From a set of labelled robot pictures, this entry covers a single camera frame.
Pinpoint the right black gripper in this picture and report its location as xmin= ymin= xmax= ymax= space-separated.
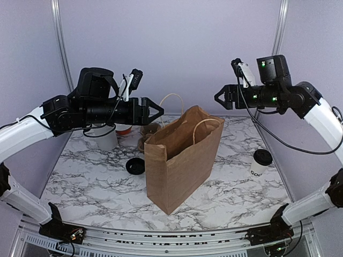
xmin=215 ymin=83 xmax=283 ymax=109

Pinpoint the cardboard cup carrier tray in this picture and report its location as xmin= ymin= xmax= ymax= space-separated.
xmin=137 ymin=123 xmax=161 ymax=153

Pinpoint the brown paper bag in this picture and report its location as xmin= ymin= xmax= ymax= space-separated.
xmin=144 ymin=105 xmax=225 ymax=215

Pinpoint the black plastic cup lid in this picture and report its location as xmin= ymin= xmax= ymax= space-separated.
xmin=253 ymin=149 xmax=273 ymax=166

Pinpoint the white paper coffee cup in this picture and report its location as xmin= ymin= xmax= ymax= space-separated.
xmin=249 ymin=158 xmax=272 ymax=179

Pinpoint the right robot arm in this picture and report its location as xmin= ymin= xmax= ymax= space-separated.
xmin=214 ymin=55 xmax=342 ymax=240

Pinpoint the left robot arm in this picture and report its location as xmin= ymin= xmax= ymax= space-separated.
xmin=1 ymin=67 xmax=164 ymax=238

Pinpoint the orange white bowl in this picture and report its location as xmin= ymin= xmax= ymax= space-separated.
xmin=116 ymin=124 xmax=132 ymax=135

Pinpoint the white utensil holder cup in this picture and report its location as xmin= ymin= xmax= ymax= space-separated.
xmin=93 ymin=126 xmax=118 ymax=151

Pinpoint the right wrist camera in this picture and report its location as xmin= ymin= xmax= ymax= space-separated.
xmin=231 ymin=58 xmax=256 ymax=88

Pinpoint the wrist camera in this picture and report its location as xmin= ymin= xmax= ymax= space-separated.
xmin=231 ymin=58 xmax=256 ymax=88
xmin=118 ymin=69 xmax=143 ymax=102

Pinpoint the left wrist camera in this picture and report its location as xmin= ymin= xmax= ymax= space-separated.
xmin=118 ymin=69 xmax=143 ymax=102

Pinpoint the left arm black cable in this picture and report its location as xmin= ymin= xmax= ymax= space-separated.
xmin=0 ymin=77 xmax=129 ymax=138

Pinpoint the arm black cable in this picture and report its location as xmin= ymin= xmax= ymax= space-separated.
xmin=235 ymin=69 xmax=343 ymax=155
xmin=0 ymin=77 xmax=129 ymax=138

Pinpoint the right aluminium frame post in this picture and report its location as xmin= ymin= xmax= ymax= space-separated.
xmin=272 ymin=0 xmax=289 ymax=55

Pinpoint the aluminium frame post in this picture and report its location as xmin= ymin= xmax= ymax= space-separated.
xmin=272 ymin=0 xmax=289 ymax=55
xmin=50 ymin=0 xmax=74 ymax=93

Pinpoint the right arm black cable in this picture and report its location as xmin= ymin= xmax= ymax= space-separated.
xmin=235 ymin=69 xmax=343 ymax=155

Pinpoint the left aluminium frame post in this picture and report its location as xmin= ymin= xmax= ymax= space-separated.
xmin=50 ymin=0 xmax=74 ymax=93

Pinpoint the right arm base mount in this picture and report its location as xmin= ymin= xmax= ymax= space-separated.
xmin=245 ymin=203 xmax=294 ymax=246

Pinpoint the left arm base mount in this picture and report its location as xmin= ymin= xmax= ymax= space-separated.
xmin=39 ymin=202 xmax=85 ymax=244

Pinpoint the aluminium front rail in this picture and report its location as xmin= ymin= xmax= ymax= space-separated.
xmin=9 ymin=216 xmax=323 ymax=256

